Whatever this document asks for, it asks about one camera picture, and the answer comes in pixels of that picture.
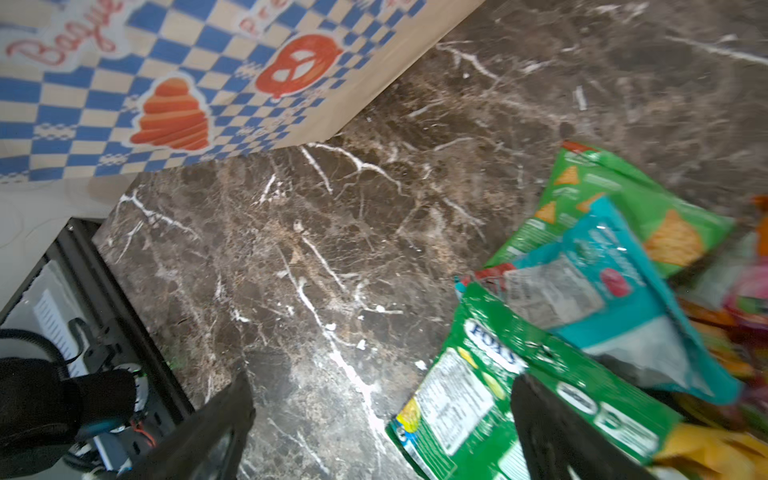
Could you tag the teal mint blossom packet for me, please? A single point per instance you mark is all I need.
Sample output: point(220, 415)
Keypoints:
point(597, 289)

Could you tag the yellow green snack packet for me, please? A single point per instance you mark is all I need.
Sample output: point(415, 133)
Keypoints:
point(716, 442)

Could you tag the blue checkered paper bag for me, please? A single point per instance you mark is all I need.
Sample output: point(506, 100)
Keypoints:
point(99, 88)

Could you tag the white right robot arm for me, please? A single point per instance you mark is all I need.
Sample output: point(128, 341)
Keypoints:
point(42, 415)

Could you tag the orange Fox's candy packet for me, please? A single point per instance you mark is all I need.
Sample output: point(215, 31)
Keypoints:
point(761, 202)

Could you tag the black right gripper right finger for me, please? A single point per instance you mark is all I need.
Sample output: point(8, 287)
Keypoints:
point(559, 444)

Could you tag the colourful fruit candy packet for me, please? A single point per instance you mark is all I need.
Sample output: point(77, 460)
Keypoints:
point(727, 303)

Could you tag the green Fox's candy packet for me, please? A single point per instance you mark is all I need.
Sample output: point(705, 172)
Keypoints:
point(459, 424)

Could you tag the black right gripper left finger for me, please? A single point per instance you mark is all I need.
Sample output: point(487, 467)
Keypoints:
point(207, 445)

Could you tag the green chips snack packet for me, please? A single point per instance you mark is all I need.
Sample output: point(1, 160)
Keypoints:
point(674, 233)

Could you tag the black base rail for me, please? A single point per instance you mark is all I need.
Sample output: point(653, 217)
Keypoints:
point(71, 298)

